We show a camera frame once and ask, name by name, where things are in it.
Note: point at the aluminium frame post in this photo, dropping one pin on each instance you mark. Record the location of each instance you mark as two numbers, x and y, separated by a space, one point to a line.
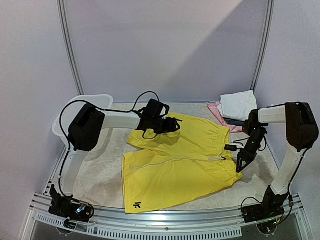
61 5
263 43

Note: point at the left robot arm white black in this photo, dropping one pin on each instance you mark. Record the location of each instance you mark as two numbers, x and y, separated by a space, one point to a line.
144 119

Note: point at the folded navy blue garment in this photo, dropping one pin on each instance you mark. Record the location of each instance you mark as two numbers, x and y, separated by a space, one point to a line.
234 122

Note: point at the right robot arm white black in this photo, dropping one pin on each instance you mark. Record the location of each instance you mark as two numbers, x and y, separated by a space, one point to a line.
301 133

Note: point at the left aluminium frame post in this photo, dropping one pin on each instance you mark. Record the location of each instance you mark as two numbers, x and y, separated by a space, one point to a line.
61 5

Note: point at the folded pink garment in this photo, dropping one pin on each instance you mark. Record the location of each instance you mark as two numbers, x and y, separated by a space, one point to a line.
216 110

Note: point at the white t-shirt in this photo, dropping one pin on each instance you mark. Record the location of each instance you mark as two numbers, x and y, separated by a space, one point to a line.
237 106

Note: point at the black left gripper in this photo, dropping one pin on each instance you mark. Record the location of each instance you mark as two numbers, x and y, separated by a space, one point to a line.
170 126

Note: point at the right aluminium frame post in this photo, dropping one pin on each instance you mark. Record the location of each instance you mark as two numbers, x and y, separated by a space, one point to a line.
263 43

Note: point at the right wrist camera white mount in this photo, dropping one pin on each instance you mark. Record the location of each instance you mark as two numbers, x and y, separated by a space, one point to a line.
233 147

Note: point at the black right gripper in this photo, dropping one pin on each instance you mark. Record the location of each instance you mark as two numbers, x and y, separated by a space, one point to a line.
247 152

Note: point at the front aluminium rail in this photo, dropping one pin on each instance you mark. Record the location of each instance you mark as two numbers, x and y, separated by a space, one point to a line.
115 224

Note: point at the white plastic laundry basket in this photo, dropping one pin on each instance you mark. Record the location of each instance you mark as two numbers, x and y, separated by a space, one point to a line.
80 122

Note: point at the yellow garment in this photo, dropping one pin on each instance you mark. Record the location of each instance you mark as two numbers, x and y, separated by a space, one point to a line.
175 168

